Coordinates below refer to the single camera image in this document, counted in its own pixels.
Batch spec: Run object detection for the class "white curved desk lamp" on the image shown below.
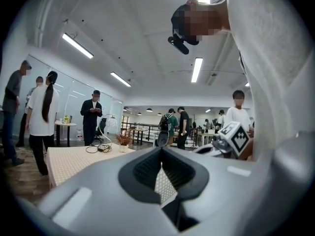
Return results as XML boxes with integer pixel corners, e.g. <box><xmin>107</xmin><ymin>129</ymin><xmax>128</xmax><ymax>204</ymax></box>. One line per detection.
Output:
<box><xmin>98</xmin><ymin>114</ymin><xmax>117</xmax><ymax>148</ymax></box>

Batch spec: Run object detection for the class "person's head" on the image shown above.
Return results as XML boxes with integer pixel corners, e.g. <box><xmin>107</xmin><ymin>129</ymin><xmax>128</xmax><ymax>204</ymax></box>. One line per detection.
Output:
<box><xmin>171</xmin><ymin>0</ymin><xmax>232</xmax><ymax>46</ymax></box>

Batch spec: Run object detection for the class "checkered cloth covered table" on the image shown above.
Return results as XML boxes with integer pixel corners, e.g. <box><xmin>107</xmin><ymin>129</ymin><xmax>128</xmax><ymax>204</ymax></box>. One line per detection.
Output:
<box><xmin>154</xmin><ymin>167</ymin><xmax>178</xmax><ymax>205</ymax></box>
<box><xmin>46</xmin><ymin>145</ymin><xmax>136</xmax><ymax>189</ymax></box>

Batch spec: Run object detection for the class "black metal railing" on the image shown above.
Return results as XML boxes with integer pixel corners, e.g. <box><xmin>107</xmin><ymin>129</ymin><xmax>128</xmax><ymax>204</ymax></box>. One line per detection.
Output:
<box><xmin>121</xmin><ymin>121</ymin><xmax>160</xmax><ymax>146</ymax></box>

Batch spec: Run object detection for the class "person's grey sweater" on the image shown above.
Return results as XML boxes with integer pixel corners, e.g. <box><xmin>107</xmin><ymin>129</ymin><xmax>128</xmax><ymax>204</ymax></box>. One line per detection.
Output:
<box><xmin>225</xmin><ymin>0</ymin><xmax>315</xmax><ymax>162</ymax></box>

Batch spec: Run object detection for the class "potted reddish plant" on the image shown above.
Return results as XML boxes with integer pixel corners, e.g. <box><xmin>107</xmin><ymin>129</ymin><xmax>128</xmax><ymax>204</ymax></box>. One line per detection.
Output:
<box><xmin>115</xmin><ymin>131</ymin><xmax>133</xmax><ymax>153</ymax></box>

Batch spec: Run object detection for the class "round white table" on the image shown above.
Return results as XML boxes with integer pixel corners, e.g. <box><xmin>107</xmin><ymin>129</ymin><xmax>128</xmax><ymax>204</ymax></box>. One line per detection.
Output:
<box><xmin>54</xmin><ymin>120</ymin><xmax>78</xmax><ymax>147</ymax></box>

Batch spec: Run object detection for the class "black office chair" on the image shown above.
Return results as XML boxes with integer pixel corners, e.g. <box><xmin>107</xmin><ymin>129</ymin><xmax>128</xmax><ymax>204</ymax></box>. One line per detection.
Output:
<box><xmin>94</xmin><ymin>118</ymin><xmax>108</xmax><ymax>144</ymax></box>

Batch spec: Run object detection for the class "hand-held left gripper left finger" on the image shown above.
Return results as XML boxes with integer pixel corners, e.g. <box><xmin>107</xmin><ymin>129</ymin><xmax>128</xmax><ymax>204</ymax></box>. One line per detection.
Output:
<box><xmin>36</xmin><ymin>146</ymin><xmax>182</xmax><ymax>236</ymax></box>

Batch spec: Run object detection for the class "black head-worn camera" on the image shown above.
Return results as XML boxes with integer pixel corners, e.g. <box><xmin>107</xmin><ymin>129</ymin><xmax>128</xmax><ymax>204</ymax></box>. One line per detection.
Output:
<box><xmin>167</xmin><ymin>33</ymin><xmax>190</xmax><ymax>56</ymax></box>

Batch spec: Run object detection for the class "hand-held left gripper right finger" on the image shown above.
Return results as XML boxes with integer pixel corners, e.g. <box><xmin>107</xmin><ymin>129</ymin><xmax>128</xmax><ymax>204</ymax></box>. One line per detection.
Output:
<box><xmin>161</xmin><ymin>147</ymin><xmax>291</xmax><ymax>236</ymax></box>

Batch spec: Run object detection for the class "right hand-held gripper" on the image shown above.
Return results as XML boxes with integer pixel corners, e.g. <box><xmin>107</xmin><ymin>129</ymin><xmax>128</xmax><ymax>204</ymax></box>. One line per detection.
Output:
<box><xmin>193</xmin><ymin>121</ymin><xmax>251</xmax><ymax>158</ymax></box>

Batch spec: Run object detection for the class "coiled black cable with adapter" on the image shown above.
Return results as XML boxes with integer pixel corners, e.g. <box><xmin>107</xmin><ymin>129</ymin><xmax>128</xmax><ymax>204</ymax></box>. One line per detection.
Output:
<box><xmin>85</xmin><ymin>143</ymin><xmax>113</xmax><ymax>154</ymax></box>

